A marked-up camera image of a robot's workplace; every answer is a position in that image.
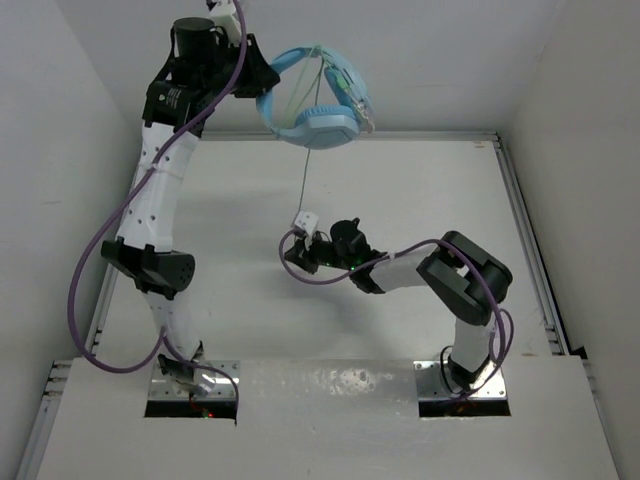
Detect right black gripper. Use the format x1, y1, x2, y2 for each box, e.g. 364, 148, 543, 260
285, 228, 355, 274

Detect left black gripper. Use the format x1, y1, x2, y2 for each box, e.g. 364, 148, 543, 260
199, 33, 275, 101

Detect light blue headphones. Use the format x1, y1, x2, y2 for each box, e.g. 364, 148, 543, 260
256, 45, 375, 150

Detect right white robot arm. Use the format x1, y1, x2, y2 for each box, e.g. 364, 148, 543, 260
278, 212, 514, 398

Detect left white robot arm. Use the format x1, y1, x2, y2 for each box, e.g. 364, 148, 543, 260
101, 13, 280, 396

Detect white front cover board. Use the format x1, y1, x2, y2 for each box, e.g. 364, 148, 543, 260
36, 357, 617, 479

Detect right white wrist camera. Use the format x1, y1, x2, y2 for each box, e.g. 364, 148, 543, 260
291, 210, 319, 239

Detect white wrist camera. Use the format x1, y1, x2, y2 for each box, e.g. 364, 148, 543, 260
205, 0, 248, 44
291, 210, 319, 239

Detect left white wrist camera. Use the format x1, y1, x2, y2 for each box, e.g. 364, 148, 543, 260
205, 0, 248, 44

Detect black cable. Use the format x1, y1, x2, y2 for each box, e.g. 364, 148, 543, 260
438, 344, 466, 396

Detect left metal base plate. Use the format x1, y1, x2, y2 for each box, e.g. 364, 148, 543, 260
148, 355, 240, 401

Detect metal base plate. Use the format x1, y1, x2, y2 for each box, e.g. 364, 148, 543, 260
413, 360, 508, 402
148, 355, 240, 401

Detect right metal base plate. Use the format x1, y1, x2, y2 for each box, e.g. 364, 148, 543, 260
413, 360, 508, 402

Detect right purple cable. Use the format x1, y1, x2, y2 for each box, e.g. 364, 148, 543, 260
278, 229, 516, 396

